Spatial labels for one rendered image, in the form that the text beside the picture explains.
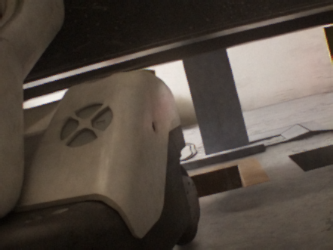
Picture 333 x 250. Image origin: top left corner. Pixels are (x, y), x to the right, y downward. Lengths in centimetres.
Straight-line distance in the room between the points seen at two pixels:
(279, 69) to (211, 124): 190
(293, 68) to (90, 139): 328
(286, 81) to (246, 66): 33
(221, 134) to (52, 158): 142
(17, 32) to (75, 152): 23
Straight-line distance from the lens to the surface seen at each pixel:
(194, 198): 105
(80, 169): 73
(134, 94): 82
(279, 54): 395
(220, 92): 211
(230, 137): 213
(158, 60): 196
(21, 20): 88
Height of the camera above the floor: 32
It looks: 4 degrees down
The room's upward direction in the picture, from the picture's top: 14 degrees counter-clockwise
